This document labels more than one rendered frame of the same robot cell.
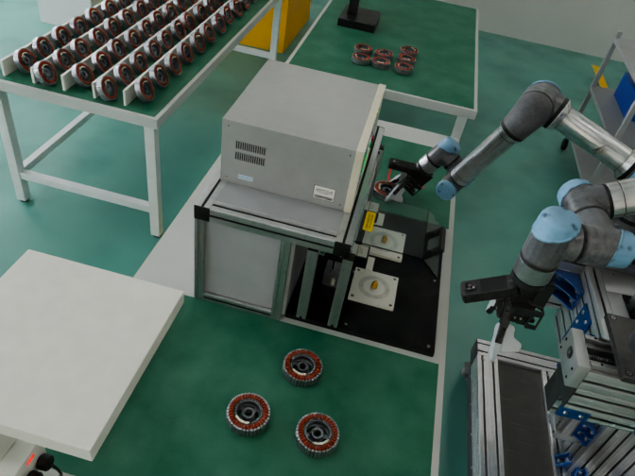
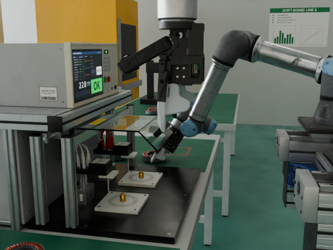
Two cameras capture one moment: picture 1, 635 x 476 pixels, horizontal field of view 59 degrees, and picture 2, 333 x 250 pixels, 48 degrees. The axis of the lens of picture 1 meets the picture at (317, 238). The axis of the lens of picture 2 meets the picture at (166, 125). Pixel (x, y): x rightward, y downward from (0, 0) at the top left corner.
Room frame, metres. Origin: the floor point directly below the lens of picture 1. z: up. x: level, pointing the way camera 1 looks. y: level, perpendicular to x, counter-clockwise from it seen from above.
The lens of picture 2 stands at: (0.13, -0.49, 1.31)
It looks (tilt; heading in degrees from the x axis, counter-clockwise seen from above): 12 degrees down; 6
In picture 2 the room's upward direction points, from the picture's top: straight up
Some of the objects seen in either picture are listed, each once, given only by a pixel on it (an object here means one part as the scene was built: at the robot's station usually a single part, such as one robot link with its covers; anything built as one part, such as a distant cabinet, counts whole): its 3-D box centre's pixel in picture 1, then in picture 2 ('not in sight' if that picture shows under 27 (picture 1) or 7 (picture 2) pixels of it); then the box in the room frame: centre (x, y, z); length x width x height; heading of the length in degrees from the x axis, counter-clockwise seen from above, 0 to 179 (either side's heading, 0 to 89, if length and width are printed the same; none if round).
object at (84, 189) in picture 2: (332, 272); (83, 193); (1.36, -0.07, 0.80); 0.07 x 0.05 x 0.06; 174
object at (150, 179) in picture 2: (383, 243); (141, 178); (1.58, -0.24, 0.78); 0.15 x 0.15 x 0.01; 84
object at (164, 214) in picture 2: (373, 266); (129, 193); (1.46, -0.21, 0.76); 0.64 x 0.47 x 0.02; 174
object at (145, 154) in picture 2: (386, 191); (153, 156); (1.93, -0.24, 0.77); 0.11 x 0.11 x 0.04
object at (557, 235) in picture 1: (552, 238); not in sight; (0.87, -0.44, 1.45); 0.09 x 0.08 x 0.11; 93
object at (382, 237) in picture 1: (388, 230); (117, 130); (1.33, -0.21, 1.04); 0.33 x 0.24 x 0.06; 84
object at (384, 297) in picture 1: (373, 288); (123, 202); (1.34, -0.21, 0.78); 0.15 x 0.15 x 0.01; 84
